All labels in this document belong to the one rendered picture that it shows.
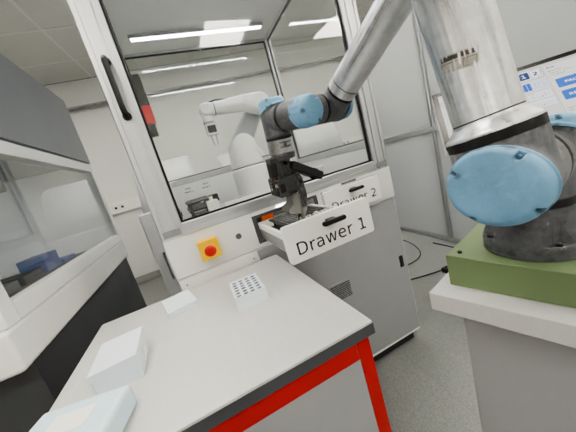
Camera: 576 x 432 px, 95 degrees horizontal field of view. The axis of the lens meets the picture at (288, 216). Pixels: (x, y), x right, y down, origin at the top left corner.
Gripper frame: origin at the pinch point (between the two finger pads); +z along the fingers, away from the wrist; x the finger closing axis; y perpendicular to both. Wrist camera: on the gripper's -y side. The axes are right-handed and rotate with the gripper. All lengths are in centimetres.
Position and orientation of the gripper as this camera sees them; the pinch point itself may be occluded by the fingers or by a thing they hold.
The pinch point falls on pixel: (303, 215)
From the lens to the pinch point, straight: 84.3
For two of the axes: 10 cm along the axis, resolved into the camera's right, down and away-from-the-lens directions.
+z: 2.2, 9.2, 3.2
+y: -8.6, 3.4, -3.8
